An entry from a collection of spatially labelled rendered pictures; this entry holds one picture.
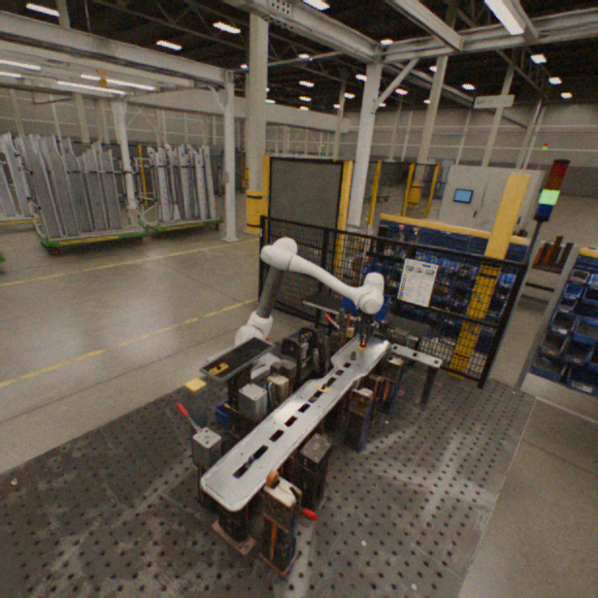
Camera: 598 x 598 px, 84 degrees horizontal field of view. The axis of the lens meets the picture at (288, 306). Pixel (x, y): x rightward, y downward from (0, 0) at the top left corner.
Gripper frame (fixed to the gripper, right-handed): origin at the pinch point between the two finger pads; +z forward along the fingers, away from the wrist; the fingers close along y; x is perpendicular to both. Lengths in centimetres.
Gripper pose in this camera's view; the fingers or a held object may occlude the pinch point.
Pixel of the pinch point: (363, 341)
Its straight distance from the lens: 201.2
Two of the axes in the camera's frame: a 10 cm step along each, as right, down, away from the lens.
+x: 5.8, -3.1, 7.5
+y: 8.2, 2.8, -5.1
